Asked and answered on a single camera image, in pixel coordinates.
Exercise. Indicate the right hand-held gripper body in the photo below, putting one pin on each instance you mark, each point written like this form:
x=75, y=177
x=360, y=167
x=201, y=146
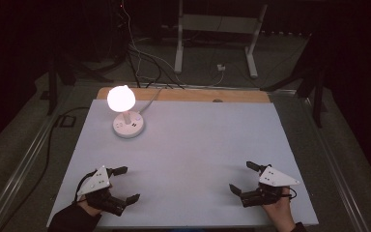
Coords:
x=275, y=179

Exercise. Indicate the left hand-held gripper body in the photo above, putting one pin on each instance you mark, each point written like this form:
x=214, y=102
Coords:
x=95, y=182

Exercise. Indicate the person's left hand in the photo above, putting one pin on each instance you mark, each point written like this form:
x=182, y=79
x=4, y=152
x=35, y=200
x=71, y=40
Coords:
x=88, y=208

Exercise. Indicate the person's right hand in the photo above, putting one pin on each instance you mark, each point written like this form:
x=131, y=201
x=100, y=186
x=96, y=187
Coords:
x=281, y=211

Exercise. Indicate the white table mat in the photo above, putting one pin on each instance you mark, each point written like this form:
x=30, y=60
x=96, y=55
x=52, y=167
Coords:
x=190, y=154

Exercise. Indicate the white round table lamp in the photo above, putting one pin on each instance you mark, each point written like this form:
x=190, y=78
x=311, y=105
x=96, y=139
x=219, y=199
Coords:
x=120, y=99

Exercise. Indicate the black tripod stand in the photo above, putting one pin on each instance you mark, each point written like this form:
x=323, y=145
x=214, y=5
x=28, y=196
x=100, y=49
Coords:
x=317, y=93
x=53, y=83

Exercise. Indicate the wooden table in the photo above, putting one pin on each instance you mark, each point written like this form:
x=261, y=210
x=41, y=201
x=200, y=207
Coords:
x=190, y=95

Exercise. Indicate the white plug adapter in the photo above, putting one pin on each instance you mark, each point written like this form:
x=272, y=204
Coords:
x=221, y=67

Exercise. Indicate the white metal stand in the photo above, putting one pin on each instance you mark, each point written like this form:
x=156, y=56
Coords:
x=179, y=48

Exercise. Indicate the metal floor rail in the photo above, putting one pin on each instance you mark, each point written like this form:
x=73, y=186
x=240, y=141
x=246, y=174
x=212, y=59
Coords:
x=19, y=174
x=338, y=174

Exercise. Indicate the black square frame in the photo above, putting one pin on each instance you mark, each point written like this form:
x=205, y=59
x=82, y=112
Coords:
x=67, y=121

